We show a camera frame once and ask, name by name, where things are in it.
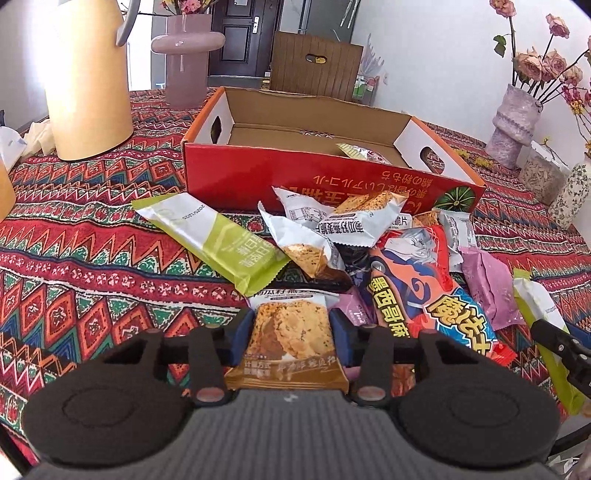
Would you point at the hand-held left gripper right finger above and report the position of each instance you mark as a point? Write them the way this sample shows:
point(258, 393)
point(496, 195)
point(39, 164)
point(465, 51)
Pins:
point(341, 332)

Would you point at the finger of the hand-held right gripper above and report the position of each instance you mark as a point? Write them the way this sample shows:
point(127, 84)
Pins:
point(561, 344)

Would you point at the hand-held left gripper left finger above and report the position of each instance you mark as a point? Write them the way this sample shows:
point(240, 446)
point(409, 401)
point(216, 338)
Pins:
point(238, 344)

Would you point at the purple snack packet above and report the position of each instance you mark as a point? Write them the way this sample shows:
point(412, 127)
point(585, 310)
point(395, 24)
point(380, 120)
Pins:
point(355, 307)

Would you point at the green snack packet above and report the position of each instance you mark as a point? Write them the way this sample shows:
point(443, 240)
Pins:
point(538, 300)
point(217, 240)

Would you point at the brown cracker snack packet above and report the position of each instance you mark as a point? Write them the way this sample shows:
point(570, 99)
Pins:
point(288, 332)

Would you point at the pink snack packet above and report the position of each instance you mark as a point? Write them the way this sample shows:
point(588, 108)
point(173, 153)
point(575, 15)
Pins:
point(489, 286)

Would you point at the orange cartoon snack packet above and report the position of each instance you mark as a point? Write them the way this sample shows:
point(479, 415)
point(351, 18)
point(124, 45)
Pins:
point(415, 277)

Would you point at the pile of white cracker packets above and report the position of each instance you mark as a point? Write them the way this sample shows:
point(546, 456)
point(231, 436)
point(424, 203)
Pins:
point(300, 235)

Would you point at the red cardboard box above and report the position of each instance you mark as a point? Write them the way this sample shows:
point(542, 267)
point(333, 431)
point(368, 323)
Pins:
point(314, 173)

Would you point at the floral patterned vase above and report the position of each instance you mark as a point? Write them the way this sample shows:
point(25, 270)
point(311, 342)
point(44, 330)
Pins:
point(572, 198)

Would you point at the red patterned tablecloth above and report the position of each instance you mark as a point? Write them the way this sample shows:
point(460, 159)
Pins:
point(92, 240)

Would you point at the cream snack packet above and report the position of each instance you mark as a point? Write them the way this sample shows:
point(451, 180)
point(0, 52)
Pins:
point(364, 153)

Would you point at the fallen yellow flowers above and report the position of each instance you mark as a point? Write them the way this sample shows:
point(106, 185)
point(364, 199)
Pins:
point(475, 158)

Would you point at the purple textured vase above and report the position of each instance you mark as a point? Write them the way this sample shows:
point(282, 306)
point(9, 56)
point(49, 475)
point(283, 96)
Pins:
point(512, 124)

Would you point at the small storage rack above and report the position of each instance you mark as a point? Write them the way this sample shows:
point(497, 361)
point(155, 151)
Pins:
point(364, 90)

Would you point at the wooden chair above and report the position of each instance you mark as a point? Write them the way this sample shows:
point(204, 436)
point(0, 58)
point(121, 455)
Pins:
point(314, 74)

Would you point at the white dried grass bunch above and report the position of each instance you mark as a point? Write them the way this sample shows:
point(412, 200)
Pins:
point(373, 57)

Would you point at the dried pink roses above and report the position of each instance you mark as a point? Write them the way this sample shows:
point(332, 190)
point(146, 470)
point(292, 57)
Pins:
point(531, 64)

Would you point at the white plastic bag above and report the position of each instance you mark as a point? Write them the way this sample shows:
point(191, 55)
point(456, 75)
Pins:
point(27, 143)

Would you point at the yellow thermos jug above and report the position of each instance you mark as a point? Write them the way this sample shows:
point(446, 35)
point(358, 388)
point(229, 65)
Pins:
point(87, 92)

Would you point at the dark brown door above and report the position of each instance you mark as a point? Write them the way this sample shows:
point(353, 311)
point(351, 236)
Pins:
point(240, 41)

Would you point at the grey refrigerator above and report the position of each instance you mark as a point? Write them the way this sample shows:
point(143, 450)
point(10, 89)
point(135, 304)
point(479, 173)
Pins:
point(323, 18)

